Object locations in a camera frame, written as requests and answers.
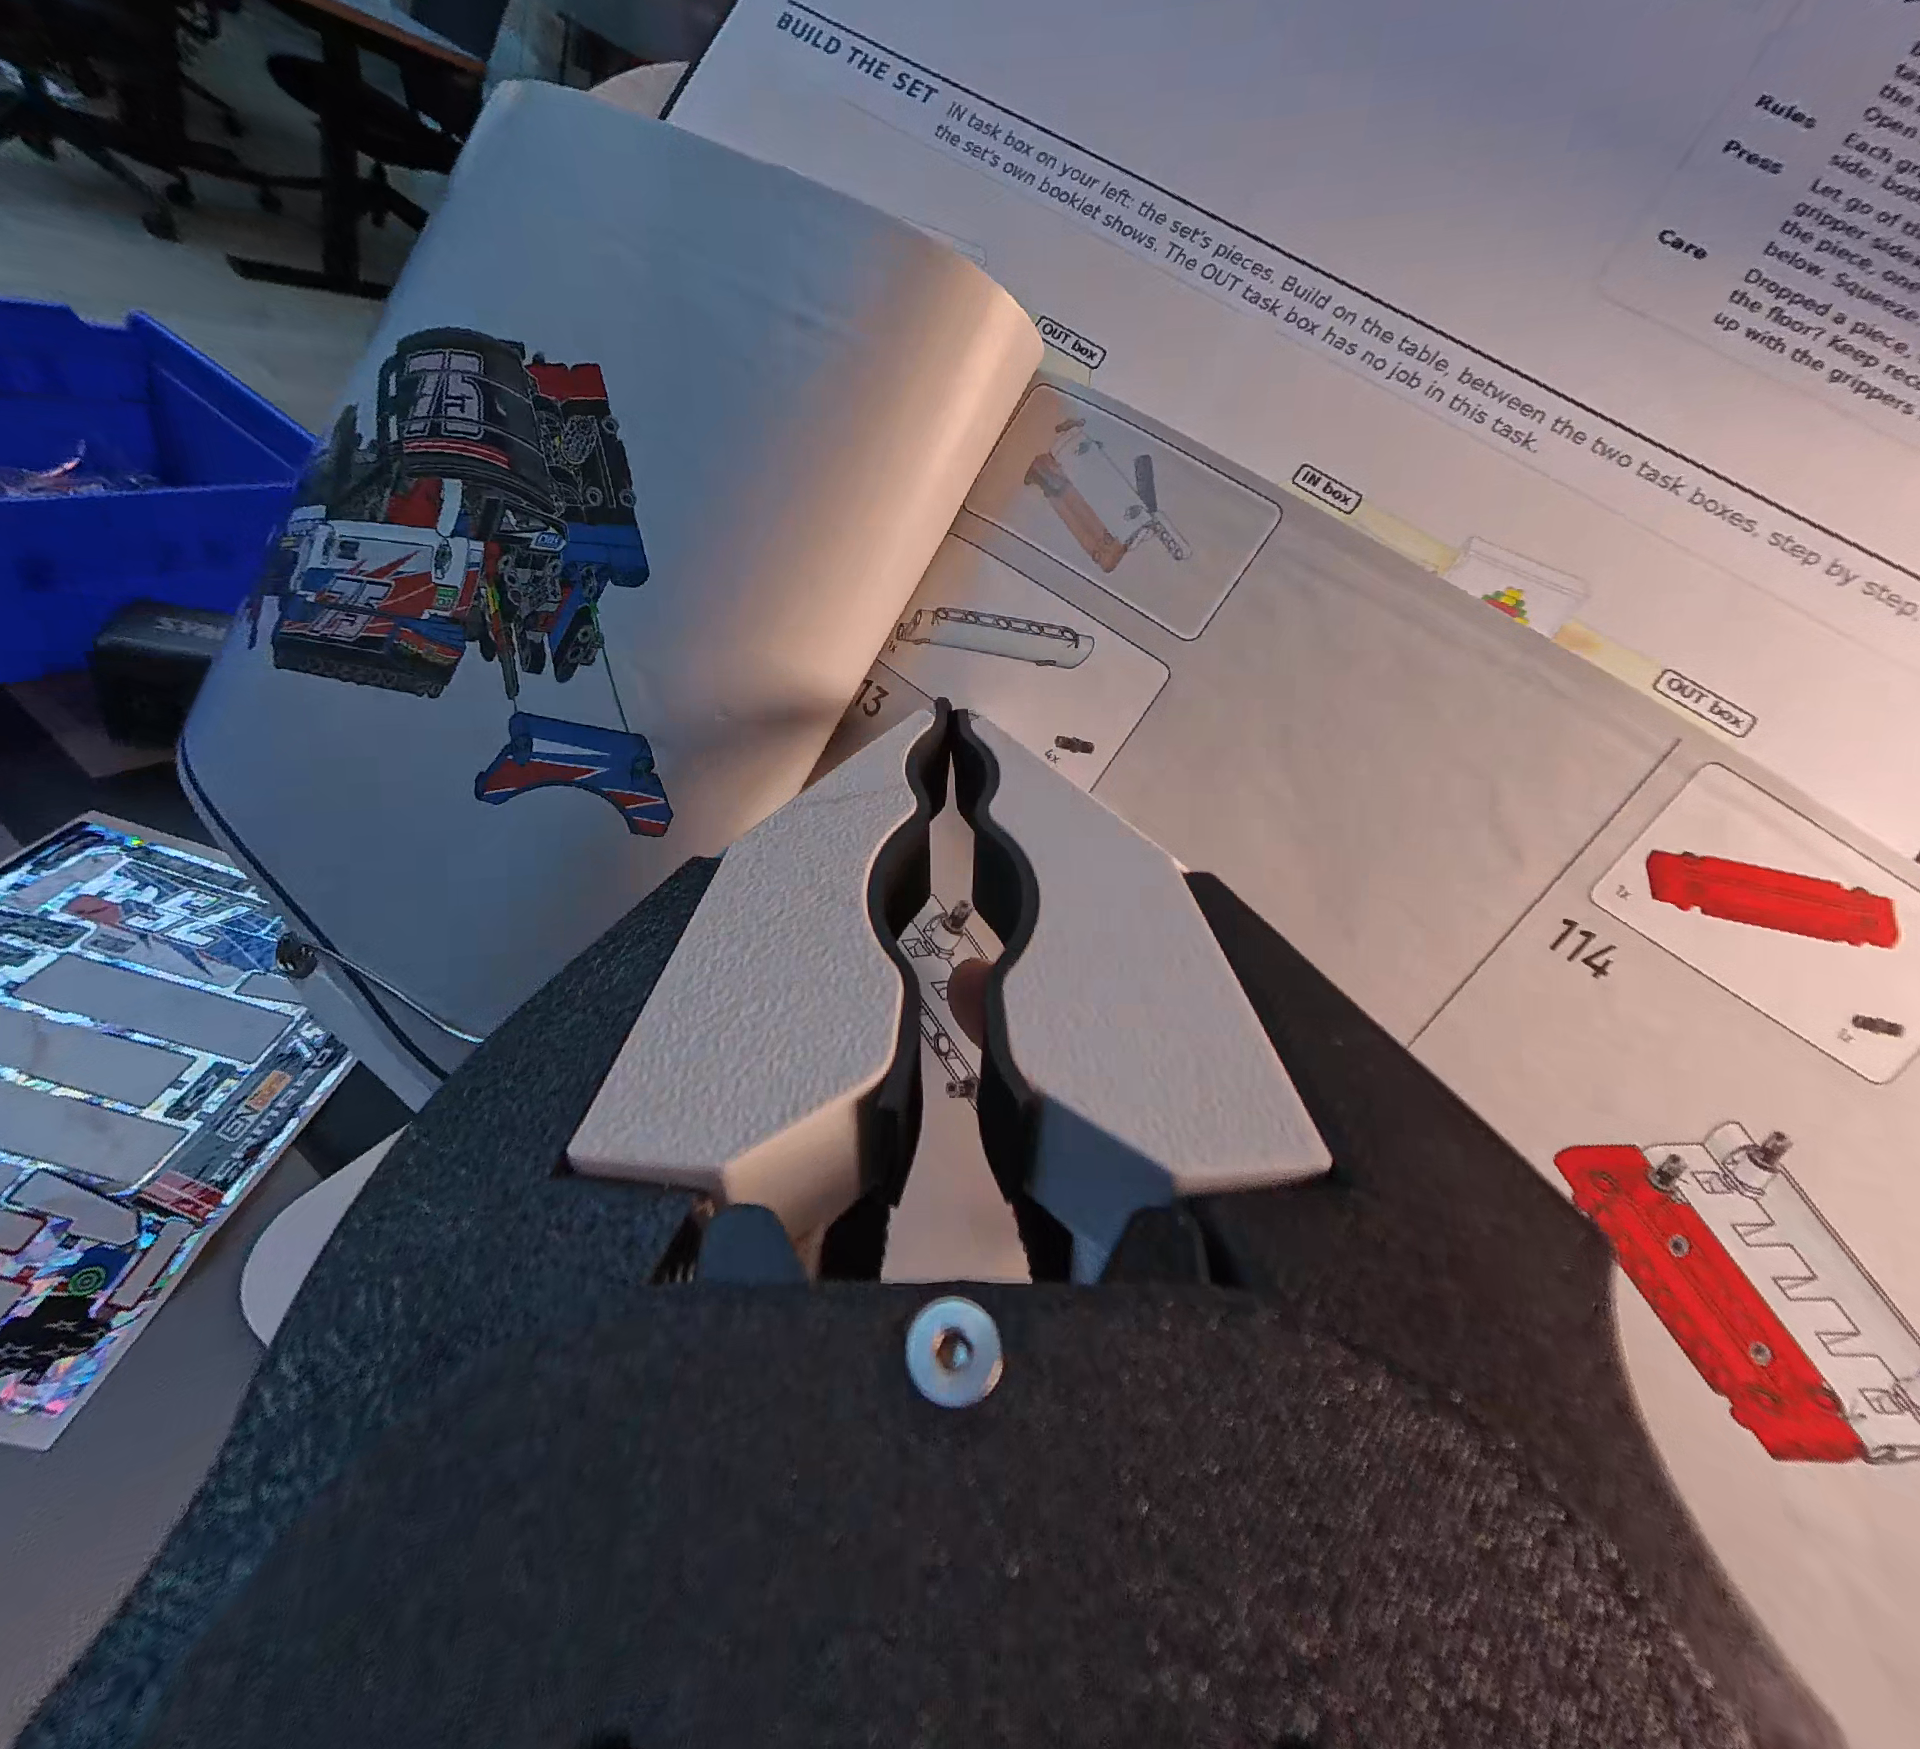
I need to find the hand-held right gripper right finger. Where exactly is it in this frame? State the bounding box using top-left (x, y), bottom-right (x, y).
top-left (960, 715), bottom-right (1336, 1279)

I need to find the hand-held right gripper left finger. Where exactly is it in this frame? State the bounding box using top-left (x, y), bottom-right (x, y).
top-left (565, 703), bottom-right (960, 1279)

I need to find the white book stand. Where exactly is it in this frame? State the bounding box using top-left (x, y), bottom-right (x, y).
top-left (239, 931), bottom-right (484, 1348)

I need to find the holographic sticker sheet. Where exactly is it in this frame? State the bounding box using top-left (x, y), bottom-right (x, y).
top-left (0, 813), bottom-right (356, 1454)

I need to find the lego instruction booklet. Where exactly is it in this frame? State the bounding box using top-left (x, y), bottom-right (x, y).
top-left (176, 83), bottom-right (1920, 1727)

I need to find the small black device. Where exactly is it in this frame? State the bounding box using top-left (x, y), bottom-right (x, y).
top-left (93, 601), bottom-right (243, 751)

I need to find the blue plastic bin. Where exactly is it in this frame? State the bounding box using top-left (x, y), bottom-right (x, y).
top-left (0, 300), bottom-right (321, 688)

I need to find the printed task instruction board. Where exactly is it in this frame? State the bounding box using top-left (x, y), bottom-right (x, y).
top-left (659, 0), bottom-right (1920, 730)

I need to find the black office chair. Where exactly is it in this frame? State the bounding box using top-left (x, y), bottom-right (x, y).
top-left (224, 0), bottom-right (520, 224)

